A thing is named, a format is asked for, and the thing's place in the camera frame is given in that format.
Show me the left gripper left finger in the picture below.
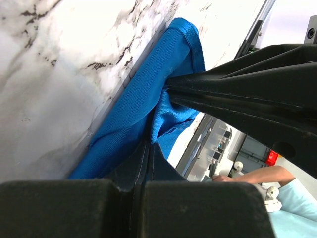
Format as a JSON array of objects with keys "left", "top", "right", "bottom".
[{"left": 0, "top": 141, "right": 150, "bottom": 238}]

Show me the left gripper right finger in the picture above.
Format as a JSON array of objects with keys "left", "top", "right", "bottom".
[{"left": 141, "top": 144, "right": 274, "bottom": 238}]

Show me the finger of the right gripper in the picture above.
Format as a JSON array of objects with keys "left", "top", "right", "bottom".
[
  {"left": 167, "top": 44, "right": 317, "bottom": 94},
  {"left": 168, "top": 88, "right": 317, "bottom": 178}
]

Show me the blue satin napkin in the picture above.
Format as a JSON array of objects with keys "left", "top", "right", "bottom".
[{"left": 69, "top": 18, "right": 205, "bottom": 179}]

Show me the white teleoperation leader device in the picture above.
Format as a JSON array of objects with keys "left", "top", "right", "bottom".
[{"left": 231, "top": 161, "right": 282, "bottom": 213}]

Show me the person in light shirt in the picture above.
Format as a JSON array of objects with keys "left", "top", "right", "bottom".
[{"left": 212, "top": 166, "right": 317, "bottom": 238}]

